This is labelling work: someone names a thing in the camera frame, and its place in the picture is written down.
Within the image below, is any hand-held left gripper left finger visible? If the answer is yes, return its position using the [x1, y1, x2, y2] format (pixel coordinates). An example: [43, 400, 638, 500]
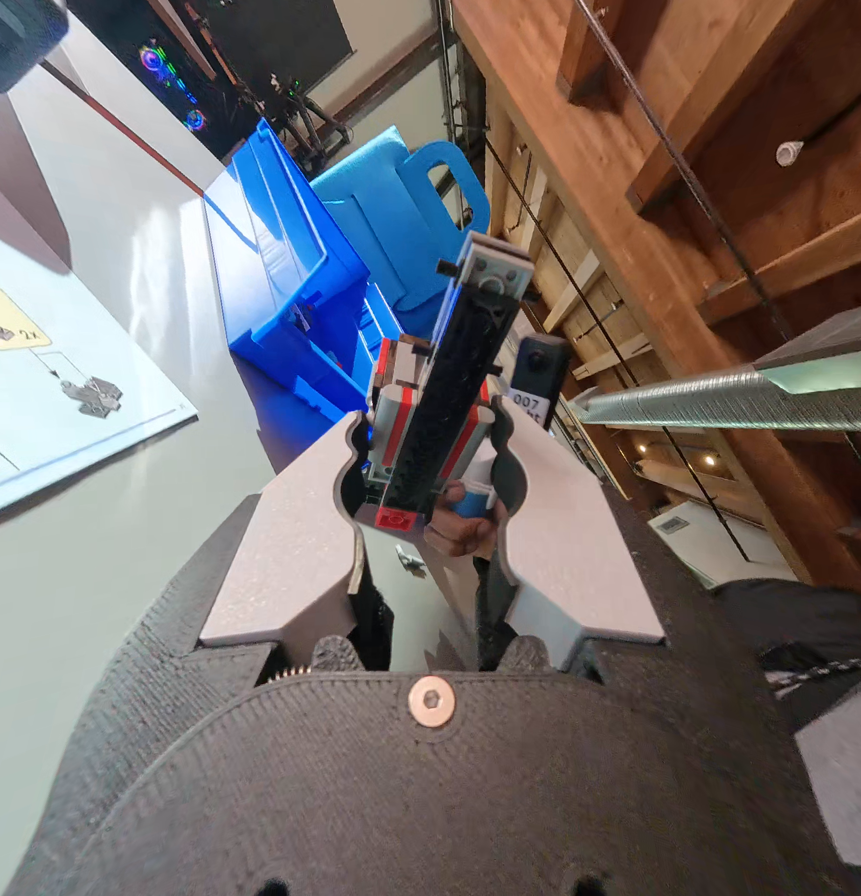
[198, 412, 368, 666]

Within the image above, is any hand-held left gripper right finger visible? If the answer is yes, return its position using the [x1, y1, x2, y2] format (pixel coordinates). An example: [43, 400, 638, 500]
[488, 395, 667, 671]

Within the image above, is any toy brick vehicle model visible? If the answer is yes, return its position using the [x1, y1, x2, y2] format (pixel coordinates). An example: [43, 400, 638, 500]
[357, 234, 536, 540]

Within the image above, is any person's right forearm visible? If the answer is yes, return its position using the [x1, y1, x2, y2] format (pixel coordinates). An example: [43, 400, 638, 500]
[710, 577, 861, 722]

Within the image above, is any white desk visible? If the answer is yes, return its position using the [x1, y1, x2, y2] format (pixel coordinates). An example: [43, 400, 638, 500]
[0, 14, 375, 876]

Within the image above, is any person's right hand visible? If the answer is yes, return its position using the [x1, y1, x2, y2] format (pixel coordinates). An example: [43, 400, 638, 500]
[422, 478, 510, 560]

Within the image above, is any white labelled box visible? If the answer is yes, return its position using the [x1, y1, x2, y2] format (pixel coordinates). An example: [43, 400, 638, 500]
[647, 500, 795, 585]

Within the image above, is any light blue foam case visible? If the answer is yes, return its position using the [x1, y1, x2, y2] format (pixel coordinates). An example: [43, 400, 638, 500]
[310, 126, 491, 330]

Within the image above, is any black threaded rod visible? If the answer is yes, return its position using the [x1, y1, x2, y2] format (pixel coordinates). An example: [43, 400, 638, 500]
[574, 0, 795, 344]

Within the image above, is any blue plastic bin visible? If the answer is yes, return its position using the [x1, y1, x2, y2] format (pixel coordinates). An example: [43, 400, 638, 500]
[203, 118, 403, 435]

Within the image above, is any light blue instruction booklet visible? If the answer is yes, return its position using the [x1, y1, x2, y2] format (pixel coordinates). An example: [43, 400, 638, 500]
[0, 231, 199, 519]

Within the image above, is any dark computer with coloured lights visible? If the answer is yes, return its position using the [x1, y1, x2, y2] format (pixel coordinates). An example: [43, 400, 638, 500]
[67, 0, 354, 162]

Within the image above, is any wooden shelf frame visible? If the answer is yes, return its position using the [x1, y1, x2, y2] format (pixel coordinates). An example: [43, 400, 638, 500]
[451, 0, 861, 596]

